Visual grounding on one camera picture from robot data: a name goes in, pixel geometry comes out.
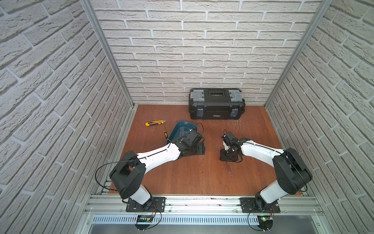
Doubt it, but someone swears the controller board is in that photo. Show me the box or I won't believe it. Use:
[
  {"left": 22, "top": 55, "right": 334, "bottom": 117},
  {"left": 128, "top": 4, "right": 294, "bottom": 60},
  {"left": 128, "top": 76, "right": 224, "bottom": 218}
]
[
  {"left": 135, "top": 215, "right": 154, "bottom": 231},
  {"left": 257, "top": 216, "right": 273, "bottom": 232}
]

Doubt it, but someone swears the left controller board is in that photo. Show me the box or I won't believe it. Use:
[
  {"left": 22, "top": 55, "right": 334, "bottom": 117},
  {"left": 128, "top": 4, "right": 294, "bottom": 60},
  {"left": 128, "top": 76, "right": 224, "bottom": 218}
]
[{"left": 135, "top": 215, "right": 154, "bottom": 231}]

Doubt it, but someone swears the teal plastic storage tray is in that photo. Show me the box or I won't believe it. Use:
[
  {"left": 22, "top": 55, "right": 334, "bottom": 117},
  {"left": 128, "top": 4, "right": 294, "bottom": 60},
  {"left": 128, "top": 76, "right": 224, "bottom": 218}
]
[{"left": 166, "top": 121, "right": 198, "bottom": 145}]

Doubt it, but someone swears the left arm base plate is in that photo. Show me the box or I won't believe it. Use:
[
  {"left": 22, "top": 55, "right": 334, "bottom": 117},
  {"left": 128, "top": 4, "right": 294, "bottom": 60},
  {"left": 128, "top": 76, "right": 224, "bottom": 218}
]
[{"left": 126, "top": 197, "right": 166, "bottom": 213}]

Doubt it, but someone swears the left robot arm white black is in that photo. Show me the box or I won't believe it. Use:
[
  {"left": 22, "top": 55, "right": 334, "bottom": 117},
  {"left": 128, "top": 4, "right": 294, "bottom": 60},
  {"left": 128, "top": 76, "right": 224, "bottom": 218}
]
[{"left": 94, "top": 129, "right": 205, "bottom": 206}]

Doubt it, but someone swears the clear stencil ruler with holes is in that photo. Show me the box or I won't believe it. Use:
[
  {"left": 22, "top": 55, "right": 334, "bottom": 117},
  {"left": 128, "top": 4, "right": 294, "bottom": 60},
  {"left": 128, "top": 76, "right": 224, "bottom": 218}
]
[{"left": 178, "top": 127, "right": 189, "bottom": 138}]

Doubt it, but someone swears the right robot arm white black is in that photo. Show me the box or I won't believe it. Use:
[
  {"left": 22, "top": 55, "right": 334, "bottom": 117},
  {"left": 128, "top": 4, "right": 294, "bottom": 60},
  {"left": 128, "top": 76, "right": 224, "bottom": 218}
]
[{"left": 220, "top": 132, "right": 313, "bottom": 212}]

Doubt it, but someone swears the yellow utility knife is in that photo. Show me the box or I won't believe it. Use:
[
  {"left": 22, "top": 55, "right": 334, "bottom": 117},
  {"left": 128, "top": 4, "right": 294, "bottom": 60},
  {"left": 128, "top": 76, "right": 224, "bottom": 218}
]
[{"left": 145, "top": 120, "right": 166, "bottom": 126}]

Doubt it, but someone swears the black plastic toolbox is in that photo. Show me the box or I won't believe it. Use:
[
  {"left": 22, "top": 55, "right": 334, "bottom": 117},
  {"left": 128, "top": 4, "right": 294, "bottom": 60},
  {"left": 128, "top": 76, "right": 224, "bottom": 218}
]
[{"left": 189, "top": 88, "right": 245, "bottom": 120}]

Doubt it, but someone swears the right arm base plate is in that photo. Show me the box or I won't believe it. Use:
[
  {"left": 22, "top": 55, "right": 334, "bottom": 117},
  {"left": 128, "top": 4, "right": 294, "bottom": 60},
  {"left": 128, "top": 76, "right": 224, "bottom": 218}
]
[{"left": 239, "top": 197, "right": 281, "bottom": 214}]

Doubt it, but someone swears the right controller board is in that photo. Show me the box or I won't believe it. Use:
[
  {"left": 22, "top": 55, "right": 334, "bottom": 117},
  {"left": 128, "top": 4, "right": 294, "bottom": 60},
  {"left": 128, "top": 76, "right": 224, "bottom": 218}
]
[{"left": 257, "top": 216, "right": 273, "bottom": 232}]

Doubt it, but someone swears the small yellow-handled screwdriver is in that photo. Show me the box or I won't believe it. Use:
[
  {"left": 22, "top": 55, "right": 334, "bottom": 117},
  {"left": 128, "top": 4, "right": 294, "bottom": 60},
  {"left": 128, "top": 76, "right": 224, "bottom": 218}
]
[{"left": 163, "top": 122, "right": 168, "bottom": 139}]

